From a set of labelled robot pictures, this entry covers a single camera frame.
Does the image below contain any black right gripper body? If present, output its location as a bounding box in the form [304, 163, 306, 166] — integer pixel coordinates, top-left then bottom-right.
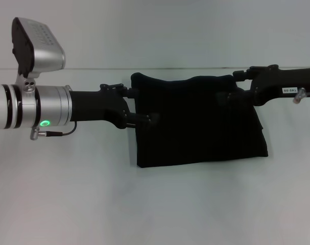
[249, 65, 310, 107]

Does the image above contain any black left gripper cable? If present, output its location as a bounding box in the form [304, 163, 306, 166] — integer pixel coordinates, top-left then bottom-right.
[30, 121, 78, 141]

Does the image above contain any black shirt with FREE print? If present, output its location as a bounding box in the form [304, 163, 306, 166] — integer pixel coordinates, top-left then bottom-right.
[130, 72, 269, 169]

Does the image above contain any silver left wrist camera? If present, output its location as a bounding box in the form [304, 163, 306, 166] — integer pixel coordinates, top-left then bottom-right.
[11, 17, 66, 86]

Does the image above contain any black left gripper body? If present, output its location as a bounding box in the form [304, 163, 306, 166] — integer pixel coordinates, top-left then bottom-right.
[69, 85, 132, 130]

